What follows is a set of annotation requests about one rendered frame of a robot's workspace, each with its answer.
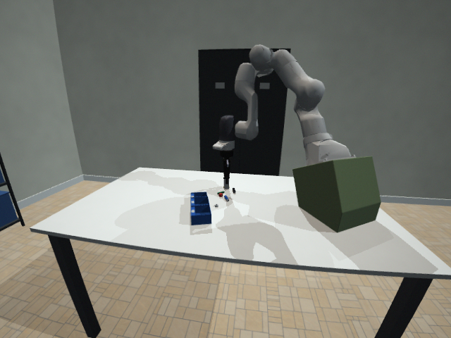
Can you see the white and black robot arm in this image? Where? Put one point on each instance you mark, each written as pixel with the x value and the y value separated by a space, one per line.
pixel 318 144

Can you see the blue rack of labelled bins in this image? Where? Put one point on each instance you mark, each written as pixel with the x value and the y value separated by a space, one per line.
pixel 200 209

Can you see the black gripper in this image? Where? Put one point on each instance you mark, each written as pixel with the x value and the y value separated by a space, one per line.
pixel 226 166

